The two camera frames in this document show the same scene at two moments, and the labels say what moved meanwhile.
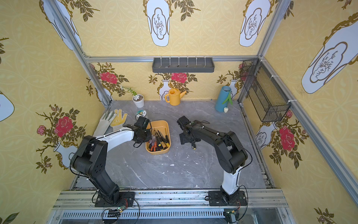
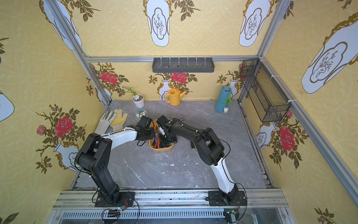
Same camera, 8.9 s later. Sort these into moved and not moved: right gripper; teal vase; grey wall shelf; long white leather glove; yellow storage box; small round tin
Moved: right gripper; yellow storage box
Not moved: grey wall shelf; small round tin; teal vase; long white leather glove
